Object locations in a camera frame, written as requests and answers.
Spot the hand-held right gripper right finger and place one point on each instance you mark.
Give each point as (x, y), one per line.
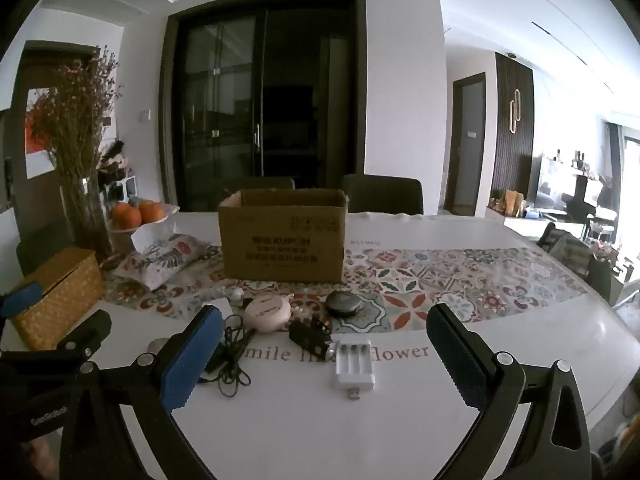
(455, 357)

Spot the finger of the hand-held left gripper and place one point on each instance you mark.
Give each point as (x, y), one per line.
(87, 332)
(22, 297)

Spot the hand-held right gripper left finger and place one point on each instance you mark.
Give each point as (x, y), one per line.
(192, 360)

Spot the black earphones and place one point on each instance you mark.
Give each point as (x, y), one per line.
(231, 355)

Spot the small white box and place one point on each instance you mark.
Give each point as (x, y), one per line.
(228, 310)

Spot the pink round case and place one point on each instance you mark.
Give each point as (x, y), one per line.
(266, 311)

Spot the white battery charger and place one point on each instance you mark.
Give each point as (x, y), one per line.
(352, 362)

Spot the black bike light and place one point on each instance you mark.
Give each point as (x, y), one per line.
(307, 335)

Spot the small white trinket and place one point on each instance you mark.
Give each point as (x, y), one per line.
(301, 311)

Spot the black round case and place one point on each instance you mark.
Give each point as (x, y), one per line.
(343, 303)

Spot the brown cardboard box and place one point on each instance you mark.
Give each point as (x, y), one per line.
(282, 250)

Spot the yellow woven basket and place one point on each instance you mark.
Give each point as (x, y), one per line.
(60, 290)

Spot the dark dining chair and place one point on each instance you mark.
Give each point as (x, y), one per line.
(602, 280)
(382, 195)
(260, 184)
(42, 245)

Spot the glass vase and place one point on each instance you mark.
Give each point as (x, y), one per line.
(87, 220)

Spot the floral cloth tissue pouch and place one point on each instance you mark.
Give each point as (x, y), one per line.
(160, 257)

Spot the white fruit bowl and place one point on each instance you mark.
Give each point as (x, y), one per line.
(125, 232)

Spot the orange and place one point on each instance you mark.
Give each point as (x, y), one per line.
(126, 216)
(151, 211)

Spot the white low sideboard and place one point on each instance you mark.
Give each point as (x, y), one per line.
(525, 225)

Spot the white cube shelf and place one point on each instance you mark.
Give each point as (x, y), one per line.
(127, 187)

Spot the plaid blanket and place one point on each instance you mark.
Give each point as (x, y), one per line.
(570, 250)

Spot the wooden ornament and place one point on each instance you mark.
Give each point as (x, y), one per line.
(514, 202)

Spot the red door poster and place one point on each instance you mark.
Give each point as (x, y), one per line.
(42, 130)

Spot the dried flower bunch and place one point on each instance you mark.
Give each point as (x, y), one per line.
(75, 120)

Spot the television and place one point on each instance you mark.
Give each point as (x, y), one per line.
(550, 192)

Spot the grey interior door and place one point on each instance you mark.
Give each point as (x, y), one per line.
(467, 150)

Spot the brown entrance door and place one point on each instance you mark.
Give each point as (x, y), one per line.
(50, 62)

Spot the large window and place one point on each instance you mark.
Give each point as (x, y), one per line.
(630, 185)

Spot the dark sliding glass door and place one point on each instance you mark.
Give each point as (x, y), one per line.
(215, 110)

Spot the dark slatted wall panel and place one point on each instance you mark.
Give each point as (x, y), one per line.
(515, 170)

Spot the white wall switch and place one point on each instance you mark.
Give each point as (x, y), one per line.
(145, 115)

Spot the gold wall ornament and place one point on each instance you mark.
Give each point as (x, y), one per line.
(515, 110)

